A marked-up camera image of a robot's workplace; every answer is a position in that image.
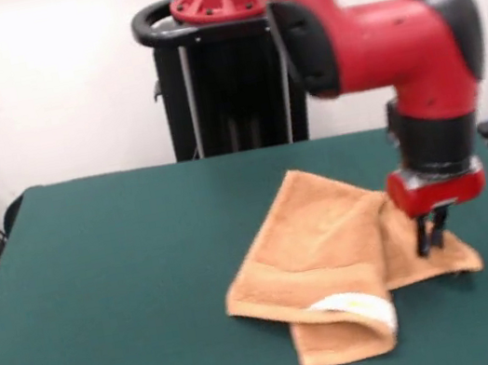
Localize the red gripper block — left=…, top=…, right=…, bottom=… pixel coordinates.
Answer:
left=383, top=154, right=488, bottom=263

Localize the orange terry towel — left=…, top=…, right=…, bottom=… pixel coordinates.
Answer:
left=204, top=139, right=488, bottom=365

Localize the dark green table cloth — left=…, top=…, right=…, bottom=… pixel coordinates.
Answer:
left=0, top=104, right=488, bottom=365

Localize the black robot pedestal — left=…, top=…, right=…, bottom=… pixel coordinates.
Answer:
left=127, top=0, right=327, bottom=168

